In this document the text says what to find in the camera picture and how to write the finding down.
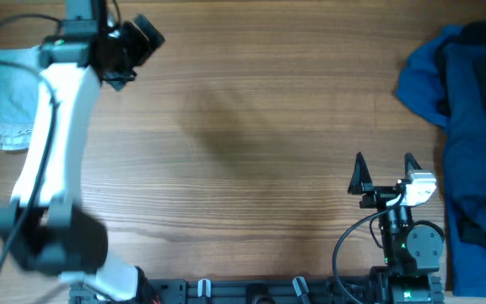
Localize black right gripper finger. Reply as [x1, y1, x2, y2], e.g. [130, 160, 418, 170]
[348, 152, 373, 195]
[404, 153, 422, 177]

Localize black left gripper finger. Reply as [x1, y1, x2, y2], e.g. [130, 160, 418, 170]
[103, 71, 137, 91]
[134, 14, 165, 54]

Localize light blue denim shorts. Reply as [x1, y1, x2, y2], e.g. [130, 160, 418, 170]
[0, 46, 39, 151]

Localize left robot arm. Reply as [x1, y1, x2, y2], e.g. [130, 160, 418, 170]
[0, 15, 165, 303]

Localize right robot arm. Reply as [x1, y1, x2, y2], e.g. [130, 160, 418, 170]
[343, 153, 445, 303]

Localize blue cloth garment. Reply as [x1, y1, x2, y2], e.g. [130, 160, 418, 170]
[397, 25, 486, 297]

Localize right white rail clip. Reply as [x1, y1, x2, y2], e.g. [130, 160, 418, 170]
[292, 276, 311, 304]

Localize white rail clip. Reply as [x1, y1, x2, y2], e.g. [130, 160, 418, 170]
[197, 279, 212, 299]
[292, 276, 311, 304]

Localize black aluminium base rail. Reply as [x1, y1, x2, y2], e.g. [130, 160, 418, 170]
[68, 276, 445, 304]

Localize left white rail clip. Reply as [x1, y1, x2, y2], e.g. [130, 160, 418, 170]
[197, 279, 212, 299]

